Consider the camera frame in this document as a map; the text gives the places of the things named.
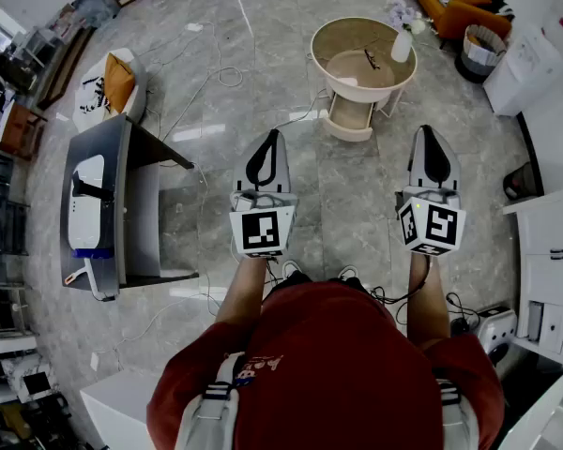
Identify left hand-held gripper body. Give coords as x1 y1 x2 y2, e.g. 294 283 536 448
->
228 189 299 258

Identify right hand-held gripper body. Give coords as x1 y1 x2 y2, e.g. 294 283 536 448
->
394 186 466 257

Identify person's right forearm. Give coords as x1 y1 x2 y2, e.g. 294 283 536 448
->
405 250 451 346

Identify person's left forearm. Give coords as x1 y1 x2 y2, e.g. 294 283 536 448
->
214 253 268 328

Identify white cabinet with handles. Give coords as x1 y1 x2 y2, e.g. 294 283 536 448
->
502 189 563 365

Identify round beige side table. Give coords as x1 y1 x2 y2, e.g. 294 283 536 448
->
309 16 418 121

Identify person's black trousers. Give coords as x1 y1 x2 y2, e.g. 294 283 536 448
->
266 269 374 300

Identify dark small bin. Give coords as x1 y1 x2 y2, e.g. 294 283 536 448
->
502 161 539 202

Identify grey desk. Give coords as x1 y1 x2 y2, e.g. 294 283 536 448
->
59 112 201 299

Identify white vase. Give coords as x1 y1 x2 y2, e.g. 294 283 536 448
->
390 29 413 64

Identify white floor appliance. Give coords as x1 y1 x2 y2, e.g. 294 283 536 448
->
477 307 518 365

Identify grey white laundry basket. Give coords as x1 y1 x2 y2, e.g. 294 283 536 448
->
454 23 510 83

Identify white water dispenser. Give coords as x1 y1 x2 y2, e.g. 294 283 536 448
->
482 23 563 116

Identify black stand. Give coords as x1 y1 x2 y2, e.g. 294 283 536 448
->
72 171 116 202

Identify person's red shirt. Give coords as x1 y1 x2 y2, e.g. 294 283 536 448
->
145 281 506 450

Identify pale purple flowers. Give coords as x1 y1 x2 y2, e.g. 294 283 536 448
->
388 0 427 36

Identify orange cushion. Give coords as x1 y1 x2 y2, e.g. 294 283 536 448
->
103 52 137 114

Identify white rounded device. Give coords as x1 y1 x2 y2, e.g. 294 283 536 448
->
68 154 107 252

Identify blue item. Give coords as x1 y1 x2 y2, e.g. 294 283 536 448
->
72 247 114 260

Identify orange sofa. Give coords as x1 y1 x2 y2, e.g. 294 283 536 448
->
393 0 515 41

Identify black white patterned cloth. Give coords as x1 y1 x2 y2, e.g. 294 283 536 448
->
77 76 109 112

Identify low wooden bench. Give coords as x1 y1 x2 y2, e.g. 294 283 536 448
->
36 25 95 112

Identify wooden stool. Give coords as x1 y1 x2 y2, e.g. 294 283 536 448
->
0 103 48 161

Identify white box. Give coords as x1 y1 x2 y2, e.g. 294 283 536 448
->
79 372 160 450

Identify black metal rack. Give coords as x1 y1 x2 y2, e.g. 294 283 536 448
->
0 147 32 257

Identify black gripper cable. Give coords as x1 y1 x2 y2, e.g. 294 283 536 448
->
370 255 433 305
265 255 282 294

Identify thick white cable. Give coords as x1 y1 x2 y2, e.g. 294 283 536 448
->
191 86 332 187

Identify black power adapter with cable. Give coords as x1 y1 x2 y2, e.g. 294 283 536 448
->
445 291 480 336

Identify thin white cable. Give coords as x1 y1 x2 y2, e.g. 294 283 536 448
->
135 21 245 144

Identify grey backpack strap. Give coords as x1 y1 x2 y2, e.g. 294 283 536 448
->
175 352 248 450
434 377 482 450

